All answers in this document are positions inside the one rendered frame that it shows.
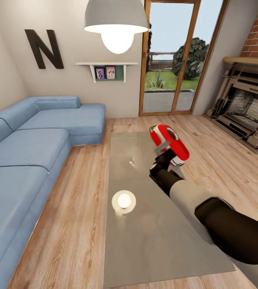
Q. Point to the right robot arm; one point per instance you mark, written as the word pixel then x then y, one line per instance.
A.
pixel 213 218

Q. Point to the room light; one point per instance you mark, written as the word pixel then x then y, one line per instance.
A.
pixel 127 12

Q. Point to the radio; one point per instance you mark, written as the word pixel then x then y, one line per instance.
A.
pixel 162 133

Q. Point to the shelf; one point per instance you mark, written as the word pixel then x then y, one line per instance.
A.
pixel 120 69

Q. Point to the door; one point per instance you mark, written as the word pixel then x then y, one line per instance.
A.
pixel 175 53

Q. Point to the wood fireplace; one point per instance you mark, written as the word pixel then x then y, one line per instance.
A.
pixel 235 109

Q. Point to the coffee table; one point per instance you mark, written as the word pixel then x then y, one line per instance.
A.
pixel 148 238

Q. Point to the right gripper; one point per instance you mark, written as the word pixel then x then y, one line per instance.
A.
pixel 167 155

